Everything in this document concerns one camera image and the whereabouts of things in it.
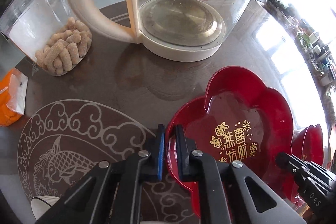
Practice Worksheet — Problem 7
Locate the red flower-shaped plate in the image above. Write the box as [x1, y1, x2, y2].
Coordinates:
[164, 66, 306, 220]
[291, 124, 325, 169]

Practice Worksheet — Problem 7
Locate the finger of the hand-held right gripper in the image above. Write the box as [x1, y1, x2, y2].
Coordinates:
[275, 152, 332, 184]

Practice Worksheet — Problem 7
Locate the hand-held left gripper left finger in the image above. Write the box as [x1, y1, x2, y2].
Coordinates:
[34, 124, 166, 224]

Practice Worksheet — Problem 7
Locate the white bowl with dark rim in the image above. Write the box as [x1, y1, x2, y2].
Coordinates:
[30, 195, 63, 222]

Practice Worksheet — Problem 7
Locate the glass kettle with cream handle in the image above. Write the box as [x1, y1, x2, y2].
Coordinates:
[64, 0, 264, 62]

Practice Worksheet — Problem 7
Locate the clear jar of snacks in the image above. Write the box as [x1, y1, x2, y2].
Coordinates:
[0, 0, 93, 77]

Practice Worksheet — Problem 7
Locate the row of bottles and jars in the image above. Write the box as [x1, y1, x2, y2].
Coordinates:
[264, 0, 336, 88]

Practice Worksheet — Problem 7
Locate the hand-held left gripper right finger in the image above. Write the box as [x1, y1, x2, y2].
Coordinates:
[175, 124, 307, 224]

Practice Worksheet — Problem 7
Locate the orange tissue pack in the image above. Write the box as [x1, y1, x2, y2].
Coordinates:
[0, 68, 29, 127]

